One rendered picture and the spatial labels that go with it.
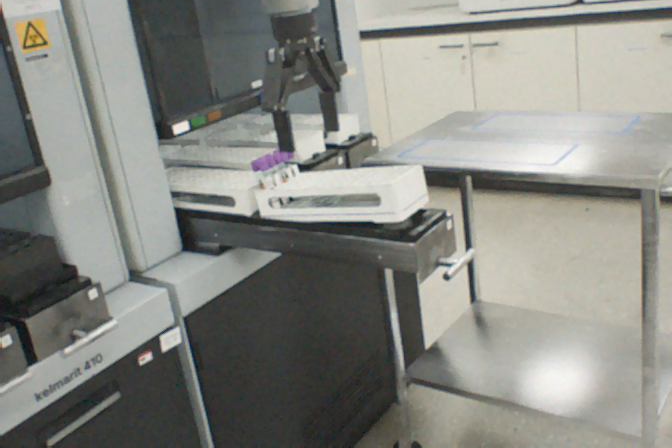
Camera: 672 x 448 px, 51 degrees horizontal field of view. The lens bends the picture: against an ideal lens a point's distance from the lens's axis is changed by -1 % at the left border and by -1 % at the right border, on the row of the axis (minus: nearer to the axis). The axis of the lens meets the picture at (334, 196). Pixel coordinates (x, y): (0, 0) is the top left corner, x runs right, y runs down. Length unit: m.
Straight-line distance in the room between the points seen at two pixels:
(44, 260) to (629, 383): 1.22
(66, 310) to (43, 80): 0.36
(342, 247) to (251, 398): 0.47
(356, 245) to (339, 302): 0.56
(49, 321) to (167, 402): 0.30
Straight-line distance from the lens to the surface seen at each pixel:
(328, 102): 1.25
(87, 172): 1.27
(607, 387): 1.69
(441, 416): 2.08
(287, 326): 1.56
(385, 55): 3.81
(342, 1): 1.84
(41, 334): 1.15
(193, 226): 1.40
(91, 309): 1.19
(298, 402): 1.65
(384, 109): 3.88
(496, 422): 2.05
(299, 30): 1.15
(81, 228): 1.27
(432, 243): 1.14
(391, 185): 1.10
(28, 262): 1.20
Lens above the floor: 1.23
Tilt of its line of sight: 18 degrees down
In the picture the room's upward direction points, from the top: 9 degrees counter-clockwise
